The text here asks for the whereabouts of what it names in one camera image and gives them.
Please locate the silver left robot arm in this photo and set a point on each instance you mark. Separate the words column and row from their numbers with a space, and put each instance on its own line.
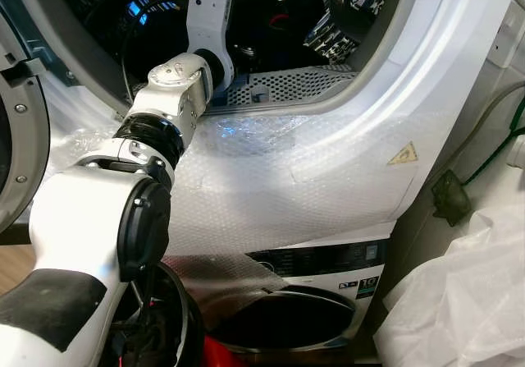
column 82, row 211

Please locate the white front-load washing machine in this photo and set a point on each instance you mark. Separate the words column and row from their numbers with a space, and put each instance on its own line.
column 344, row 260

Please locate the dark clothes pile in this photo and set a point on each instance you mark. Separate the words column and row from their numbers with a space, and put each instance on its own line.
column 148, row 338

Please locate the yellow triangle warning sticker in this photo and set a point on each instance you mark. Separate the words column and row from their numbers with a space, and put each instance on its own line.
column 404, row 157

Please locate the white translucent plastic bag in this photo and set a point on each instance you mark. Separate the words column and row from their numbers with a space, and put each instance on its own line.
column 459, row 301

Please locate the white front-load dryer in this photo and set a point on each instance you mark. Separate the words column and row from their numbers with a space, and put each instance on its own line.
column 369, row 96

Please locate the black white patterned garment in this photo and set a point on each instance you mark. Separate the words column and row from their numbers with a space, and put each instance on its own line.
column 344, row 30

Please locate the clear bubble wrap sheet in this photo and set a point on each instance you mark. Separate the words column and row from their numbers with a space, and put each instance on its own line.
column 287, row 194

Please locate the grey perforated lint filter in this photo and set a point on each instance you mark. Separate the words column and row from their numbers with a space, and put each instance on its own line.
column 287, row 88

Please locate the black garment with red stitching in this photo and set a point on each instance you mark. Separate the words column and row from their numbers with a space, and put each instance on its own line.
column 283, row 34

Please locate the red cloth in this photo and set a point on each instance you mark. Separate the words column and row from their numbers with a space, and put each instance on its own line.
column 221, row 355

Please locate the black round laundry basket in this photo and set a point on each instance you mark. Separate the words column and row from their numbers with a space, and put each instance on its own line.
column 193, row 318

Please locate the round glass dryer door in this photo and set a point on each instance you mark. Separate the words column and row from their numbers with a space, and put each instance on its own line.
column 20, row 129

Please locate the white wall socket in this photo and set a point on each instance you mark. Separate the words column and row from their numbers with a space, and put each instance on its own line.
column 507, row 32

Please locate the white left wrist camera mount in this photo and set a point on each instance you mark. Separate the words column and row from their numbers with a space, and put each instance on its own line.
column 209, row 14

